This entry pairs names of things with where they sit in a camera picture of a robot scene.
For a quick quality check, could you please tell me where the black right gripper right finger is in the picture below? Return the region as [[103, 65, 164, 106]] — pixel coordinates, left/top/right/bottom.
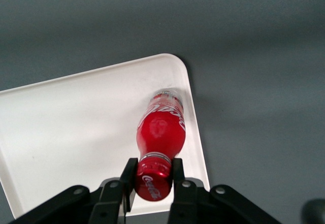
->
[[169, 157, 282, 224]]

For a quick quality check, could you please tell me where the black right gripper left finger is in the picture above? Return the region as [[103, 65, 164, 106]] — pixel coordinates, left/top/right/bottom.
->
[[9, 157, 140, 224]]

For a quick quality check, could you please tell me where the red coke bottle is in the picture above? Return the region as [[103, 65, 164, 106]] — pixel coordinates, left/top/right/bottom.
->
[[134, 88, 187, 202]]

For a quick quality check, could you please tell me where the beige plastic tray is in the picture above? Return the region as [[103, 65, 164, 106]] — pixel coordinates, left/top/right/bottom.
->
[[0, 53, 211, 220]]

